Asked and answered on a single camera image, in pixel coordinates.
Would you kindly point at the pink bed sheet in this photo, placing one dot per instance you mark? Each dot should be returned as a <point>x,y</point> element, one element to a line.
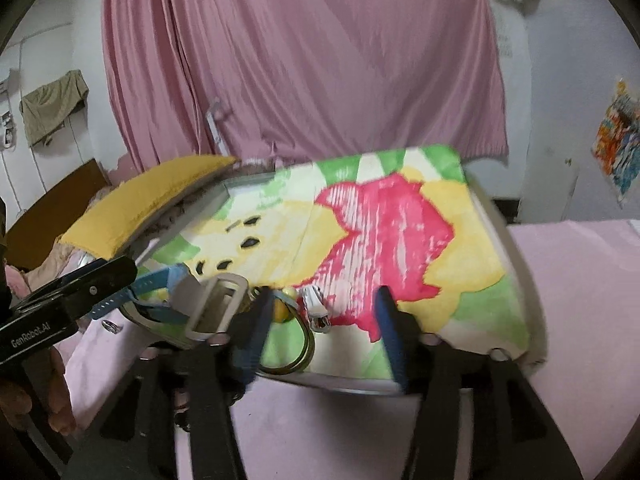
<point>575,310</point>

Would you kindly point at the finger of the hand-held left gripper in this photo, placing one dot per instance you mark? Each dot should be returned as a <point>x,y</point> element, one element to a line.
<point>90,280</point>

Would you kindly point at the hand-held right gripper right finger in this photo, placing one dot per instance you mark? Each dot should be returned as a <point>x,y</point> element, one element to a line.
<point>394,340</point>

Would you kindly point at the olive hanging cloth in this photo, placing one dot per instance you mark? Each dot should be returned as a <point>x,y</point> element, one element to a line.
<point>52,107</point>

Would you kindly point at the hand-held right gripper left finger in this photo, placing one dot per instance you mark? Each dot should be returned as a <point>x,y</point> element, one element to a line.
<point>255,332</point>

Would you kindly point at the colourful wall poster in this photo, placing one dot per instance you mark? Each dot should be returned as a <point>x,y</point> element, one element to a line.
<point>617,145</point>

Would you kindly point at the white black hair clip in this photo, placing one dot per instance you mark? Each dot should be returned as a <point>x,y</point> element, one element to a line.
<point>314,307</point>

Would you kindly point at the wall socket with charger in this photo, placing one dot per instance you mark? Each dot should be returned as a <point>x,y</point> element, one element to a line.
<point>6,125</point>

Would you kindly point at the yellow pillow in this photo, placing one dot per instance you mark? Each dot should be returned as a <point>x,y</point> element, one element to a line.
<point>130,200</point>

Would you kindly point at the peach blanket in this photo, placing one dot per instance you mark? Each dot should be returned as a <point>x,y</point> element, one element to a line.
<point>45,270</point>

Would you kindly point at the person's left hand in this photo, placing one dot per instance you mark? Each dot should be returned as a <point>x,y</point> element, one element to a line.
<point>57,400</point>

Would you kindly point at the beige hair claw clip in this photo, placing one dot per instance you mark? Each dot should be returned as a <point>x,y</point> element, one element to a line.
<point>220,305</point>

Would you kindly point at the pink curtain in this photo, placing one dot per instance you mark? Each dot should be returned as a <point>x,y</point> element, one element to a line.
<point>300,60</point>

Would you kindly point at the grey cardboard box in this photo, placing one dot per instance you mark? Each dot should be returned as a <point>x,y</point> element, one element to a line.
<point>500,240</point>

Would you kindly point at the wooden headboard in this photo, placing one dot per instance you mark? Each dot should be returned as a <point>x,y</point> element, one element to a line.
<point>60,210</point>

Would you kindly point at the floral printed cloth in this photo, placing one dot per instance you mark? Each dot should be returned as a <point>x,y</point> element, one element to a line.
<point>380,230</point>

